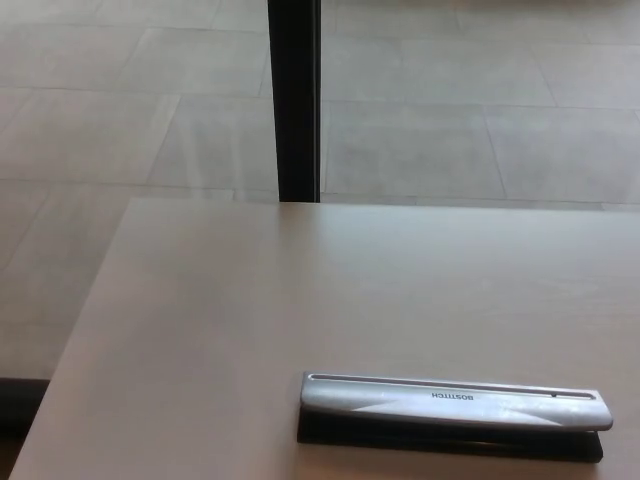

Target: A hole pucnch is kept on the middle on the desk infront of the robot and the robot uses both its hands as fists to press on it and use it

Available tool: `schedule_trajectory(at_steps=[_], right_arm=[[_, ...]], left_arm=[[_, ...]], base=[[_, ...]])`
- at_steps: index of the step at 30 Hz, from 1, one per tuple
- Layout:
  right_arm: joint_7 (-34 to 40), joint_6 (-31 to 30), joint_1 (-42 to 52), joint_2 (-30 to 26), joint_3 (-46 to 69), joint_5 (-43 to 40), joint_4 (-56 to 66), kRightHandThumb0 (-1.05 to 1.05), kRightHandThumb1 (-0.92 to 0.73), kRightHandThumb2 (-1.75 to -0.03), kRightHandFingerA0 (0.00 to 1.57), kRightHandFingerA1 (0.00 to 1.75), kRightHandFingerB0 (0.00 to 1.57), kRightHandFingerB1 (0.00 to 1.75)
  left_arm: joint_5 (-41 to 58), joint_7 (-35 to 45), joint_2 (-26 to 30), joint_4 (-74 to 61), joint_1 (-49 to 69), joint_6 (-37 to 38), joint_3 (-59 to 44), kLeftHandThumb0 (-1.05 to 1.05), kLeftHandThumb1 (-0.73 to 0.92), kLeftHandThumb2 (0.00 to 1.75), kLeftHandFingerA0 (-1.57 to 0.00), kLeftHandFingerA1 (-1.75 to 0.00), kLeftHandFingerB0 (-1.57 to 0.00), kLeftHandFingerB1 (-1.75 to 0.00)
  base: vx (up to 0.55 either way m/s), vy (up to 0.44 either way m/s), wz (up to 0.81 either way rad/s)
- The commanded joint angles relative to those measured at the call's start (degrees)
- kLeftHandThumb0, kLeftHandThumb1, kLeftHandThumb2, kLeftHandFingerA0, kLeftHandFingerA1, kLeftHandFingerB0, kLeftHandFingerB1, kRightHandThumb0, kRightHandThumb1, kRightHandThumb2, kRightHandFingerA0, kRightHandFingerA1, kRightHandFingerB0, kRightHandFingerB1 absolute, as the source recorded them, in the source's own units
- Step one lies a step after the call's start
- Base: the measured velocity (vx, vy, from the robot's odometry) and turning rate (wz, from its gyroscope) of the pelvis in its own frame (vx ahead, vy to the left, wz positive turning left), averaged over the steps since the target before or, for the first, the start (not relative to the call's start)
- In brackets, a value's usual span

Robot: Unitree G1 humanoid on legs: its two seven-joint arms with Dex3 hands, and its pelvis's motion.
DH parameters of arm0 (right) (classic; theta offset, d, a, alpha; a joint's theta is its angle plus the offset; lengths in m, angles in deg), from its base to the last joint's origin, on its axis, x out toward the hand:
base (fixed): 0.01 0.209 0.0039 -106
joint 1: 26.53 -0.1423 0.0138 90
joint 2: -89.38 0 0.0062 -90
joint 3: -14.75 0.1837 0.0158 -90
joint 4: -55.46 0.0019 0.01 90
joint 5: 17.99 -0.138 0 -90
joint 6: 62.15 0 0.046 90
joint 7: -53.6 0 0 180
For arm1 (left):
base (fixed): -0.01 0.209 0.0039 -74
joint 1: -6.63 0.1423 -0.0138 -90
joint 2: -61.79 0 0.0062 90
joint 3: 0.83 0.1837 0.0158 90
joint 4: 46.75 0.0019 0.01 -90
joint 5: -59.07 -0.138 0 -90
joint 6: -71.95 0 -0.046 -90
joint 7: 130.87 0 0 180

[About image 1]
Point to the dark low object beside desk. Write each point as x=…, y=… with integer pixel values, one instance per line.
x=17, y=407

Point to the black vertical post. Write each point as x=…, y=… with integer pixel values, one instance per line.
x=294, y=100

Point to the silver Bostitch hole punch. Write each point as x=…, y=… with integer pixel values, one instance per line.
x=450, y=405

